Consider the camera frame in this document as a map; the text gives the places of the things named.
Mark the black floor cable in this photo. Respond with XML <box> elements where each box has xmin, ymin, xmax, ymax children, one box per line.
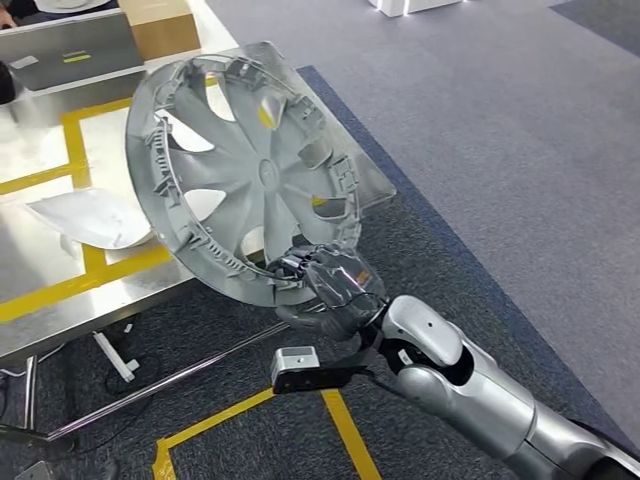
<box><xmin>0</xmin><ymin>357</ymin><xmax>164</xmax><ymax>458</ymax></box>

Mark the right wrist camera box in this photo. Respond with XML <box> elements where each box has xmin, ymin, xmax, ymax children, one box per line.
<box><xmin>270</xmin><ymin>345</ymin><xmax>381</xmax><ymax>397</ymax></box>

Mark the silver plastic hubcap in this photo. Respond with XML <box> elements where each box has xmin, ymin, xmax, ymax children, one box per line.
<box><xmin>125</xmin><ymin>54</ymin><xmax>362</xmax><ymax>309</ymax></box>

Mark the white power cable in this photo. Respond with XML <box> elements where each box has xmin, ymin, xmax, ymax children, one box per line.
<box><xmin>0</xmin><ymin>341</ymin><xmax>66</xmax><ymax>380</ymax></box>

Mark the stainless steel workbench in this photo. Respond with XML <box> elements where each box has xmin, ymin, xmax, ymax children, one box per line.
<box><xmin>0</xmin><ymin>0</ymin><xmax>398</xmax><ymax>442</ymax></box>

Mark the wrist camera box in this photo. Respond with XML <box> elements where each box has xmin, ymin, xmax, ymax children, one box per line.
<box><xmin>270</xmin><ymin>345</ymin><xmax>381</xmax><ymax>397</ymax></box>
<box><xmin>14</xmin><ymin>461</ymin><xmax>54</xmax><ymax>480</ymax></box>

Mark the white curved body panel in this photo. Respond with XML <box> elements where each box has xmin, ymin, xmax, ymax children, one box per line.
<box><xmin>27</xmin><ymin>187</ymin><xmax>153</xmax><ymax>250</ymax></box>

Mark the white power strip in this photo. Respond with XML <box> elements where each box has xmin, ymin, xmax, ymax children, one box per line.
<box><xmin>92</xmin><ymin>331</ymin><xmax>141</xmax><ymax>384</ymax></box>

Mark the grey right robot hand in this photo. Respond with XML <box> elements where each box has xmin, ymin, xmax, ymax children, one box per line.
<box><xmin>267</xmin><ymin>243</ymin><xmax>390</xmax><ymax>342</ymax></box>

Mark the black bag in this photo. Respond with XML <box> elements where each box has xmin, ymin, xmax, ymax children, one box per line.
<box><xmin>0</xmin><ymin>59</ymin><xmax>16</xmax><ymax>106</ymax></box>

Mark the grey metal case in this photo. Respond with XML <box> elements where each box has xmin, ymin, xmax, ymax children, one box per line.
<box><xmin>0</xmin><ymin>11</ymin><xmax>146</xmax><ymax>92</ymax></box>

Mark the cardboard box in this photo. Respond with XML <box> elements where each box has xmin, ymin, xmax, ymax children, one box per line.
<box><xmin>117</xmin><ymin>0</ymin><xmax>202</xmax><ymax>62</ymax></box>

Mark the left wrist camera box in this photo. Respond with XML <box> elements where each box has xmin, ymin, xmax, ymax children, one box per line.
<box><xmin>14</xmin><ymin>461</ymin><xmax>54</xmax><ymax>480</ymax></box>

